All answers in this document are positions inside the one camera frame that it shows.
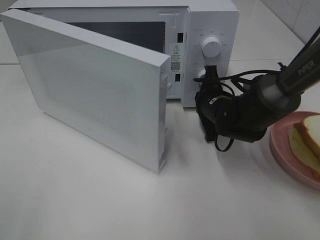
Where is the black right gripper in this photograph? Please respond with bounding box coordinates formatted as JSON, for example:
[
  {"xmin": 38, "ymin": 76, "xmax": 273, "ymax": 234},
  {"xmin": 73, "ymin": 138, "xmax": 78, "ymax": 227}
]
[{"xmin": 195, "ymin": 65, "xmax": 225, "ymax": 117}]

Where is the white microwave door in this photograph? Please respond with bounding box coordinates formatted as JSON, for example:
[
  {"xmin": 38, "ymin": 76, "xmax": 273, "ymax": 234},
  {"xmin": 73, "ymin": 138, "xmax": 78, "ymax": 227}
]
[{"xmin": 0, "ymin": 9, "xmax": 170, "ymax": 173}]

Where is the pink speckled plate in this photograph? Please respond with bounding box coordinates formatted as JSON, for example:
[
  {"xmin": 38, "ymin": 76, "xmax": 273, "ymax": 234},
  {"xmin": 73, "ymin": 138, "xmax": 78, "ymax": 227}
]
[{"xmin": 269, "ymin": 111, "xmax": 320, "ymax": 190}]

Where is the toy bread cheese sandwich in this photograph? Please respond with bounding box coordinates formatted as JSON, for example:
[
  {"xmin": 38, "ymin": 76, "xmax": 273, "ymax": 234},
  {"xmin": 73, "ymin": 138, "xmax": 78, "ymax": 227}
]
[{"xmin": 288, "ymin": 114, "xmax": 320, "ymax": 181}]

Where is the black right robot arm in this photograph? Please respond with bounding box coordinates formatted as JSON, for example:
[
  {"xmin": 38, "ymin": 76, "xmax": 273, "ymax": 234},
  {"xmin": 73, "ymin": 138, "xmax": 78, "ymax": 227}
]
[{"xmin": 194, "ymin": 30, "xmax": 320, "ymax": 144}]

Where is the white lower timer knob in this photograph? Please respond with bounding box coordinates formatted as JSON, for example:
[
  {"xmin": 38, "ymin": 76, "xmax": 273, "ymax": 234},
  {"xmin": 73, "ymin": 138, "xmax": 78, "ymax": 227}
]
[{"xmin": 194, "ymin": 69, "xmax": 206, "ymax": 86}]

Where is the white upper power knob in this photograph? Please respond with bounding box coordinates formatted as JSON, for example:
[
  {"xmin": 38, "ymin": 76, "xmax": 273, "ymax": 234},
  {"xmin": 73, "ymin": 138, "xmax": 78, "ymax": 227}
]
[{"xmin": 201, "ymin": 36, "xmax": 222, "ymax": 58}]

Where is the white warning label sticker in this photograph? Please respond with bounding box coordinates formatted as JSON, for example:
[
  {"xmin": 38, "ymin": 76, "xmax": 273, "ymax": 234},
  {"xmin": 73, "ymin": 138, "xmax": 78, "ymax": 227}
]
[{"xmin": 169, "ymin": 43, "xmax": 185, "ymax": 73}]

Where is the white microwave oven body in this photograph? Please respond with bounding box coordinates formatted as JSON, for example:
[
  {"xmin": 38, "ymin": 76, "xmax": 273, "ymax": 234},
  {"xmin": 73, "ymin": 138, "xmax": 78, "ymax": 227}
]
[{"xmin": 11, "ymin": 0, "xmax": 239, "ymax": 108}]

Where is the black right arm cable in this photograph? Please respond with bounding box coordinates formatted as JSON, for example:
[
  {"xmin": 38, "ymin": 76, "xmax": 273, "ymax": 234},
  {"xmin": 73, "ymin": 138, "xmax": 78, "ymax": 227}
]
[{"xmin": 193, "ymin": 63, "xmax": 288, "ymax": 152}]

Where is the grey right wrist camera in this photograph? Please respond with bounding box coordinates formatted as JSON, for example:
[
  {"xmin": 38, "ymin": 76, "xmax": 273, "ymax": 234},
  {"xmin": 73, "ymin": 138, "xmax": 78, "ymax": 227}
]
[{"xmin": 200, "ymin": 116, "xmax": 217, "ymax": 143}]

